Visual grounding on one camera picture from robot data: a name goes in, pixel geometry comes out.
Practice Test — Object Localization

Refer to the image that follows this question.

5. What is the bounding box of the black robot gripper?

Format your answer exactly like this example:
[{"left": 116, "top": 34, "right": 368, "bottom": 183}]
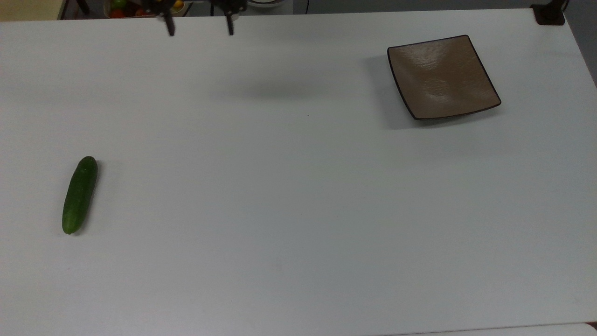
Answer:
[{"left": 141, "top": 0, "right": 248, "bottom": 37}]

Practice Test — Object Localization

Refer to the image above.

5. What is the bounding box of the green cucumber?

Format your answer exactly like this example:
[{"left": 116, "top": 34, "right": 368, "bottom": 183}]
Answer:
[{"left": 62, "top": 156, "right": 99, "bottom": 235}]

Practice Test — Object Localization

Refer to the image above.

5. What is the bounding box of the square brown ceramic plate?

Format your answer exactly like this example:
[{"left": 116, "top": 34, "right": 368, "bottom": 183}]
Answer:
[{"left": 387, "top": 35, "right": 502, "bottom": 121}]

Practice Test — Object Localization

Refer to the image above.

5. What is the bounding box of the beige fruit basket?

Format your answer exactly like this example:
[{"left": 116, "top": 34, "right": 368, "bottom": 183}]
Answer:
[{"left": 103, "top": 0, "right": 187, "bottom": 19}]

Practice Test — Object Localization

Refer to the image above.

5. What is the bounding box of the light wooden board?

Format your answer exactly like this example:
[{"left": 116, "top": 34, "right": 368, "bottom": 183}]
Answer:
[{"left": 0, "top": 0, "right": 64, "bottom": 22}]

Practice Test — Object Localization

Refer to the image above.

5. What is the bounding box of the black table clamp mount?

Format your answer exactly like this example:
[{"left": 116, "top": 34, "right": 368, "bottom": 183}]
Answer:
[{"left": 531, "top": 0, "right": 567, "bottom": 26}]

